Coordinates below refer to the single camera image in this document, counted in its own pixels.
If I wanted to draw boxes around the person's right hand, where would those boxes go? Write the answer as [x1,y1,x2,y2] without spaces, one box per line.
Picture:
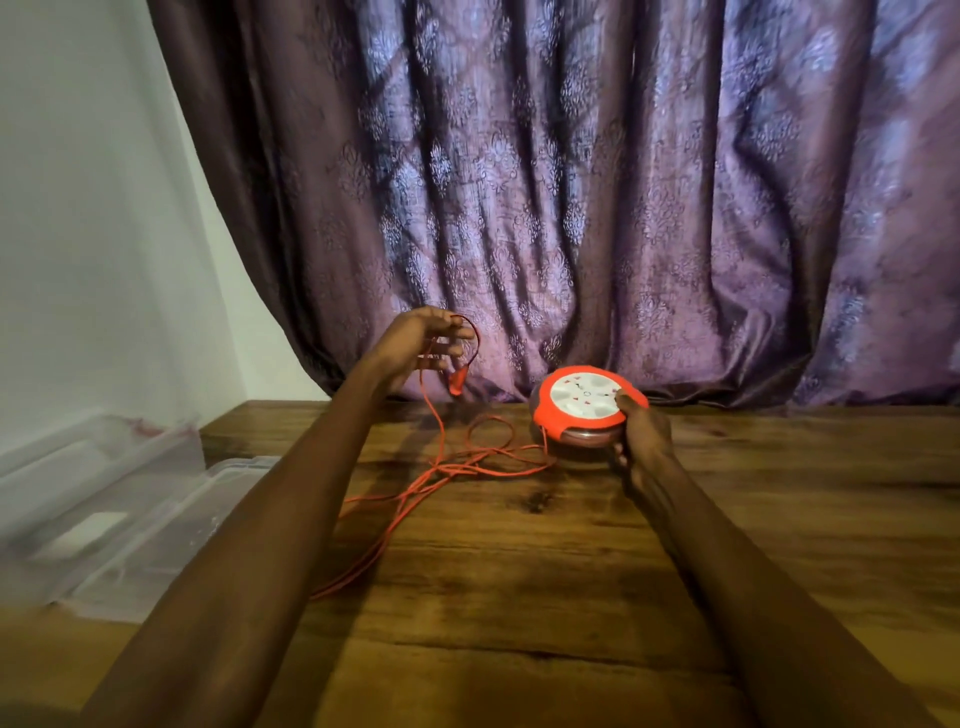
[611,390,676,498]

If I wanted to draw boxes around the clear plastic box lid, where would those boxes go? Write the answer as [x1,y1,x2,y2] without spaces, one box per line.
[56,454,282,625]

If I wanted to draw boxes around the orange power cord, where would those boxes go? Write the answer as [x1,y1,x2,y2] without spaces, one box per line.
[309,315,552,603]

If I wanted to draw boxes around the purple patterned curtain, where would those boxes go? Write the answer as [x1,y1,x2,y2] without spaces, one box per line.
[147,0,960,410]

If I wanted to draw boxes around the person's left forearm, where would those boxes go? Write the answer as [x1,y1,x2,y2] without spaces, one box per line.
[78,358,395,728]

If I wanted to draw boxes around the person's left hand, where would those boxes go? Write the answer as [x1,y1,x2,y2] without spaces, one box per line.
[363,306,477,397]

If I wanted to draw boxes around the clear plastic storage box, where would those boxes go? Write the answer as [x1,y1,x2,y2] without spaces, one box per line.
[0,411,207,609]

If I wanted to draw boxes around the person's right forearm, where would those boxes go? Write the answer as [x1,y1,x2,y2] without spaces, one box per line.
[628,456,942,728]

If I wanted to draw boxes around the round orange extension cord reel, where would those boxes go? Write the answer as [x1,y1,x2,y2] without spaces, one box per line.
[529,365,651,453]

